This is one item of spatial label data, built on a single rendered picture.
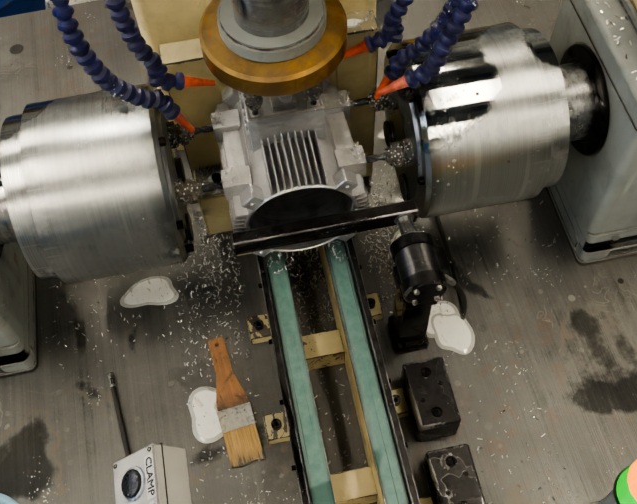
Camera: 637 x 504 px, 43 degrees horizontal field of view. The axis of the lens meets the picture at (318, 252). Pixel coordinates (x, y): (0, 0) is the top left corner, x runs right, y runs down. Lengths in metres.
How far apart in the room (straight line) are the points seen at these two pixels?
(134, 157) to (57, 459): 0.47
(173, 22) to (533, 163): 0.55
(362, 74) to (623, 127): 0.37
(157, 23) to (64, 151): 0.29
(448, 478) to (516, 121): 0.48
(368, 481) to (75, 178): 0.55
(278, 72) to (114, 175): 0.24
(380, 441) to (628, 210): 0.50
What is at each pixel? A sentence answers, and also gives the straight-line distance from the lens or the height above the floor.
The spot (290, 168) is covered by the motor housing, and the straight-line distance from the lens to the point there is 1.06.
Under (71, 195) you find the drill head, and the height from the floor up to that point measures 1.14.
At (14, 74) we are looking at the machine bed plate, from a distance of 1.68.
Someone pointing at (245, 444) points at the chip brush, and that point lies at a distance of 1.20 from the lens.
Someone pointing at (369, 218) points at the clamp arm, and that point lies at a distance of 1.09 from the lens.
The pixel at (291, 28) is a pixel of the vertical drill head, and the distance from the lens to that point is 0.97.
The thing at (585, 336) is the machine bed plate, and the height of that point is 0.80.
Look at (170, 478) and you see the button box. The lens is 0.93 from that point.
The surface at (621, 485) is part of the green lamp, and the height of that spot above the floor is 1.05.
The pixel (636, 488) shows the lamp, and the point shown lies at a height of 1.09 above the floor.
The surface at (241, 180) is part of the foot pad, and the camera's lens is 1.08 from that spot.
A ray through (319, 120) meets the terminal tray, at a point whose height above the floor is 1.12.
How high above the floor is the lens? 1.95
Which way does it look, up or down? 60 degrees down
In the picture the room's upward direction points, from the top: 4 degrees counter-clockwise
